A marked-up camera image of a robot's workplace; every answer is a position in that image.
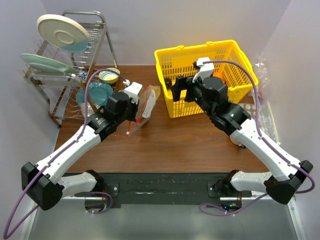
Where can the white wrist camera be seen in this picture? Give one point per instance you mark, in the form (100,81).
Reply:
(204,67)
(133,91)

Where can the pale green plate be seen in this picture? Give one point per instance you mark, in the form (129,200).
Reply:
(44,64)

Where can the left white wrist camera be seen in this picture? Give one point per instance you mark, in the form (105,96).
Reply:
(133,91)

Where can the clear plastic bag pile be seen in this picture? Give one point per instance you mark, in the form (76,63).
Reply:
(265,115)

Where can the orange fruit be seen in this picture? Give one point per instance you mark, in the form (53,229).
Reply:
(218,75)

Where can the blue patterned small dish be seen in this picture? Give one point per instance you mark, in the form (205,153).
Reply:
(83,75)

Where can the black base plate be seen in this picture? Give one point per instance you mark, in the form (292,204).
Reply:
(158,188)

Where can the teal patterned bowl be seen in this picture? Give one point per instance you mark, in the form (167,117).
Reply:
(109,76)

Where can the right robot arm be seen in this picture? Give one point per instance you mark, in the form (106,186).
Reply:
(285,173)

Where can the polka dot plastic bag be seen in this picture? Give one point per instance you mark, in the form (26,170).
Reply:
(251,109)

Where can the cream ceramic mug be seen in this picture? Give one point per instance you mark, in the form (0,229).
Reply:
(237,143)

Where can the teal scalloped plate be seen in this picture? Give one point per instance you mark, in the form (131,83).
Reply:
(98,91)

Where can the white and blue plate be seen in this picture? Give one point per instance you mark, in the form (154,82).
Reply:
(63,33)

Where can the patterned cup in rack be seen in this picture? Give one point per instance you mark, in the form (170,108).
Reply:
(89,108)

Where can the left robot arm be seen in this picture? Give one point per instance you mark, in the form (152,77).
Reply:
(44,182)

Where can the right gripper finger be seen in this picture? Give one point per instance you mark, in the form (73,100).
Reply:
(176,94)
(180,83)

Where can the yellow plastic basket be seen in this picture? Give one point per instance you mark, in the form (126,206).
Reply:
(178,61)

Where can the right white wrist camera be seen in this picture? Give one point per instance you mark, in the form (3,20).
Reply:
(204,67)

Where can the metal dish rack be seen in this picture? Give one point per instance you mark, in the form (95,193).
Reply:
(65,59)

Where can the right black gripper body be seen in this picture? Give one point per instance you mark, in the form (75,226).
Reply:
(194,90)

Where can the clear zip top bag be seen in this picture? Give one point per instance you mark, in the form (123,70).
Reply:
(147,102)

